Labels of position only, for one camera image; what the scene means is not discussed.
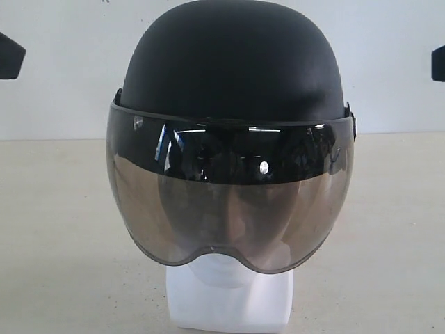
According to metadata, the black helmet with tinted visor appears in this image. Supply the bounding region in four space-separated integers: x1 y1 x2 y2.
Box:
106 1 356 275

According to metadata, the white mannequin head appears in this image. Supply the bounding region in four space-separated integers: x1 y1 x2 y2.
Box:
165 254 294 333

